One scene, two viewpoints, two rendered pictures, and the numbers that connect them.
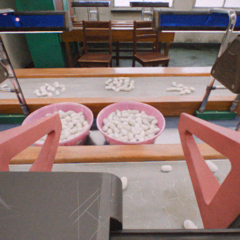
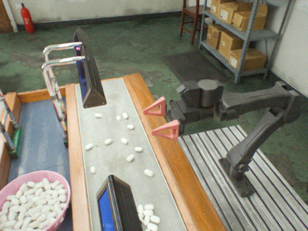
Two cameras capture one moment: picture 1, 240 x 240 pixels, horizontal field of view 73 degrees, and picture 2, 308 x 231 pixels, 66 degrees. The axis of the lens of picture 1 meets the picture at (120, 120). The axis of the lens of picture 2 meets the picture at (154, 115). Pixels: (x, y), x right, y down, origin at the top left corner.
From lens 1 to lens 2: 0.69 m
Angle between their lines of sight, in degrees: 78
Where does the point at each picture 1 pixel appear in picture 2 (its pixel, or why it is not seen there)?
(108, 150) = (80, 209)
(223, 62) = (90, 100)
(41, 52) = not seen: outside the picture
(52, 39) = not seen: outside the picture
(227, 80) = (98, 103)
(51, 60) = not seen: outside the picture
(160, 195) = (113, 173)
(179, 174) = (96, 164)
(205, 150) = (76, 146)
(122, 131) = (46, 209)
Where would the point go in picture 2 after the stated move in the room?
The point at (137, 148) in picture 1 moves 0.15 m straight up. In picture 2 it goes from (76, 187) to (67, 161)
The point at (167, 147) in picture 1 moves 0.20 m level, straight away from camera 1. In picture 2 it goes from (74, 168) to (28, 163)
